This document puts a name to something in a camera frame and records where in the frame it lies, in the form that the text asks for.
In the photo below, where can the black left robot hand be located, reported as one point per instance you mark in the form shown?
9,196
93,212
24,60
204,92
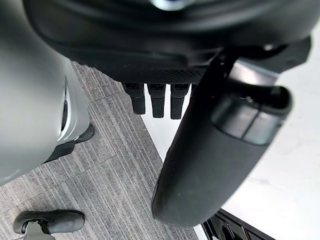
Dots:
175,50

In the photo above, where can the dark robot left foot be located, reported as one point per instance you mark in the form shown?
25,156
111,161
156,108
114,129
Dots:
72,142

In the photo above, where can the black glossy appliance front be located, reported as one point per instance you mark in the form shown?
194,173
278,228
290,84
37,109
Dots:
232,228

